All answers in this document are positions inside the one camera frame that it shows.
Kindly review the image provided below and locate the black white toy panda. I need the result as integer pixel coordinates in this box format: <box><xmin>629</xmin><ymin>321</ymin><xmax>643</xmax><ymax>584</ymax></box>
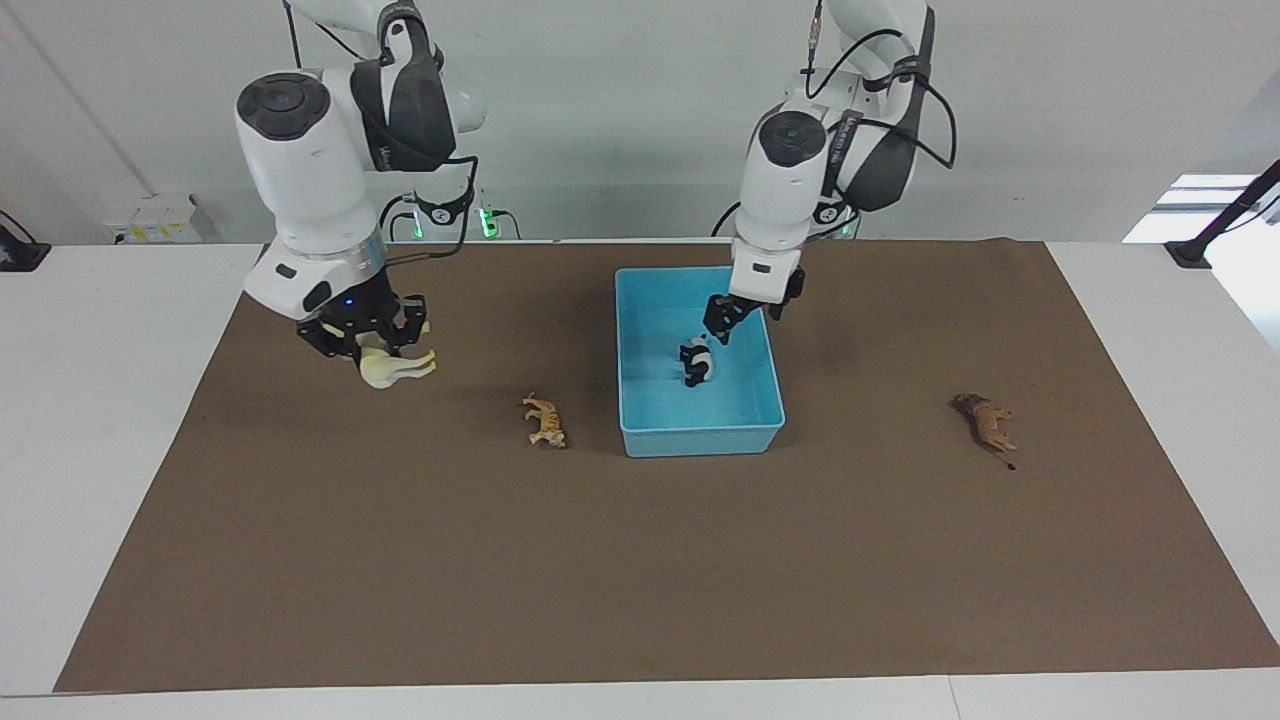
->
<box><xmin>679</xmin><ymin>336</ymin><xmax>715</xmax><ymax>388</ymax></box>

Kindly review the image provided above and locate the orange toy tiger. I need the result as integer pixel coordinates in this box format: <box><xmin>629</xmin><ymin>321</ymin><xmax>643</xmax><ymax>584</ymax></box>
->
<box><xmin>521</xmin><ymin>392</ymin><xmax>568</xmax><ymax>449</ymax></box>

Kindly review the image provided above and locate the cream toy horse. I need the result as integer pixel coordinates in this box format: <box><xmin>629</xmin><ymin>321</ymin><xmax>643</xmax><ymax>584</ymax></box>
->
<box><xmin>358</xmin><ymin>320</ymin><xmax>439</xmax><ymax>389</ymax></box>

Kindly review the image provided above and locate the white wall power box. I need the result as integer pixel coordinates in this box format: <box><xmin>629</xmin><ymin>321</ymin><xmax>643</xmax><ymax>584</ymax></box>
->
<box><xmin>105</xmin><ymin>195</ymin><xmax>216</xmax><ymax>244</ymax></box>

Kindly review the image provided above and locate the brown table mat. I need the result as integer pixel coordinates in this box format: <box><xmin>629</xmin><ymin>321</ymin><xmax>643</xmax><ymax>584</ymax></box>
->
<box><xmin>55</xmin><ymin>238</ymin><xmax>1280</xmax><ymax>693</ymax></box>

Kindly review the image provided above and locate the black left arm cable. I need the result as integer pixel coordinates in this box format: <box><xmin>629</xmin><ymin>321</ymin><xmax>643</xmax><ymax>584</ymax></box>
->
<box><xmin>805</xmin><ymin>0</ymin><xmax>959</xmax><ymax>171</ymax></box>

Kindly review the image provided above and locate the black clamp stand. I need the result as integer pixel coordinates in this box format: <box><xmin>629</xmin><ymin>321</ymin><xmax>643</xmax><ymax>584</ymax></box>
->
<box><xmin>1165</xmin><ymin>160</ymin><xmax>1280</xmax><ymax>269</ymax></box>

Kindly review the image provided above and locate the blue plastic storage box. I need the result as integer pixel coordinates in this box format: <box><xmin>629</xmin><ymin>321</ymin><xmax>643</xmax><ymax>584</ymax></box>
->
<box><xmin>614</xmin><ymin>265</ymin><xmax>787</xmax><ymax>459</ymax></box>

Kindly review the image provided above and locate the black table clamp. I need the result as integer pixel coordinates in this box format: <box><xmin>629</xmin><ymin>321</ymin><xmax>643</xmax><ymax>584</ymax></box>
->
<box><xmin>0</xmin><ymin>210</ymin><xmax>51</xmax><ymax>273</ymax></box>

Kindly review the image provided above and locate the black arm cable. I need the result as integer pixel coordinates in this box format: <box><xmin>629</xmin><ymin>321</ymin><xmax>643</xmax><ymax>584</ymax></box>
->
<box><xmin>380</xmin><ymin>155</ymin><xmax>479</xmax><ymax>266</ymax></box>
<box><xmin>805</xmin><ymin>0</ymin><xmax>959</xmax><ymax>171</ymax></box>

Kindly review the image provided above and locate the brown toy lion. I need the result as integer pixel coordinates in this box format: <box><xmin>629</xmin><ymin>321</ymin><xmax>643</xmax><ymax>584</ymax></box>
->
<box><xmin>950</xmin><ymin>392</ymin><xmax>1019</xmax><ymax>471</ymax></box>

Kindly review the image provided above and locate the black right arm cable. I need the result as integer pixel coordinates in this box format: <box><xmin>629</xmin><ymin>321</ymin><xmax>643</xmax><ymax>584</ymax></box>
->
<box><xmin>380</xmin><ymin>155</ymin><xmax>479</xmax><ymax>266</ymax></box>

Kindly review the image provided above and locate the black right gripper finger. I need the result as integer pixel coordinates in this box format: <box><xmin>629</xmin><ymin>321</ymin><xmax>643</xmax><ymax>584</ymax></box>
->
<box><xmin>300</xmin><ymin>325</ymin><xmax>361</xmax><ymax>359</ymax></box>
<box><xmin>385</xmin><ymin>297</ymin><xmax>429</xmax><ymax>356</ymax></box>

